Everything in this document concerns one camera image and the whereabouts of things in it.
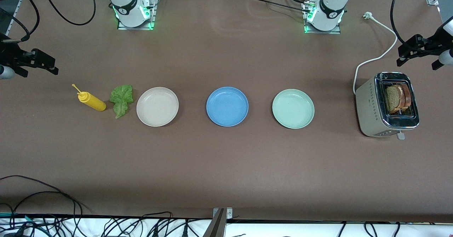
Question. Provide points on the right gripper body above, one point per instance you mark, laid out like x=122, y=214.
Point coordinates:
x=10, y=55

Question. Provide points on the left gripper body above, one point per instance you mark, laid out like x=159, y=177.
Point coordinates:
x=434, y=43

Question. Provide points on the brown bread slice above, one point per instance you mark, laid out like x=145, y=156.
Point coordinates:
x=392, y=99
x=407, y=95

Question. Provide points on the yellow mustard squeeze bottle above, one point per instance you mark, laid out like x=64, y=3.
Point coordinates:
x=93, y=103

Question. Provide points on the green lettuce leaf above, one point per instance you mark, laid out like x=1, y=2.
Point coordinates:
x=122, y=97

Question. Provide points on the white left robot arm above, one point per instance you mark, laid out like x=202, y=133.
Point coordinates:
x=329, y=6

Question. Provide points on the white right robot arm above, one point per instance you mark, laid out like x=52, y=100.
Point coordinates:
x=125, y=3

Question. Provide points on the beige plate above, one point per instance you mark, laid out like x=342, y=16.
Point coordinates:
x=157, y=106

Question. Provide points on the mint green plate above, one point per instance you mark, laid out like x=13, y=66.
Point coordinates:
x=293, y=108

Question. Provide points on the blue plate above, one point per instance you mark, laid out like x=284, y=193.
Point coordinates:
x=227, y=106

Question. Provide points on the silver two-slot toaster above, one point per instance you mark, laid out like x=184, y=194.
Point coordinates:
x=368, y=106

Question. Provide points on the aluminium table frame rail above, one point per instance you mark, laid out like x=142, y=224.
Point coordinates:
x=16, y=10

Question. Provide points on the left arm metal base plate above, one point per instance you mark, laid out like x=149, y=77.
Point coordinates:
x=334, y=32

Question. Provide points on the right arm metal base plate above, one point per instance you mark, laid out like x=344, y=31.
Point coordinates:
x=154, y=17

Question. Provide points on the aluminium table edge bracket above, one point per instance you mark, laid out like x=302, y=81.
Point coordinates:
x=219, y=223

